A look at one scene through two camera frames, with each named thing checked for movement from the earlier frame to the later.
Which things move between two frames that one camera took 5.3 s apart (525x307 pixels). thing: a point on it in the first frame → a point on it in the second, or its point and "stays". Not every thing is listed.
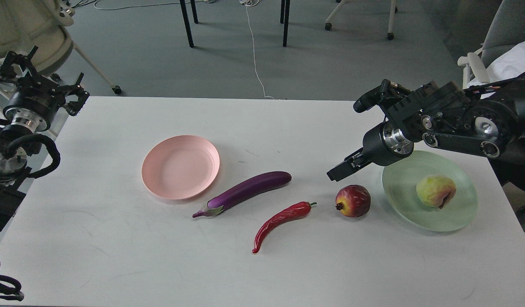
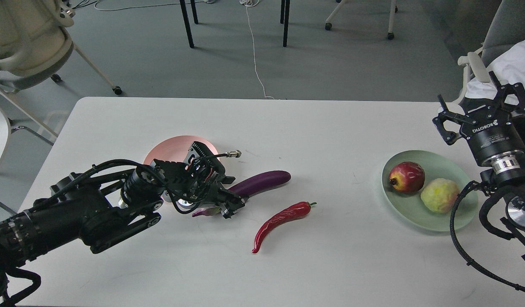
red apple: (353, 201) → (407, 177)
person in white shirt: (518, 59) stays
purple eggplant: (258, 184) stays
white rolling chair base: (393, 9) stays
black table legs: (285, 20) stays
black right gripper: (381, 144) → (494, 137)
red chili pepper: (296, 211) stays
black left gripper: (33, 102) → (196, 182)
